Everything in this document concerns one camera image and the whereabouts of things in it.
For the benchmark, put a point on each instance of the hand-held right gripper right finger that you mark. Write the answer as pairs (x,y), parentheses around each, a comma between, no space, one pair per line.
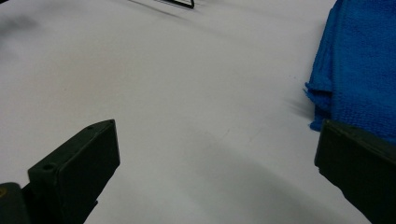
(358,168)

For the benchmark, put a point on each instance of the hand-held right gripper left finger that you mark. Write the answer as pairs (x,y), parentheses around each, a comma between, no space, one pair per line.
(77,168)

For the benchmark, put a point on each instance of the blue towel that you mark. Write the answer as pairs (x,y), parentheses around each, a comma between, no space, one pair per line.
(358,62)

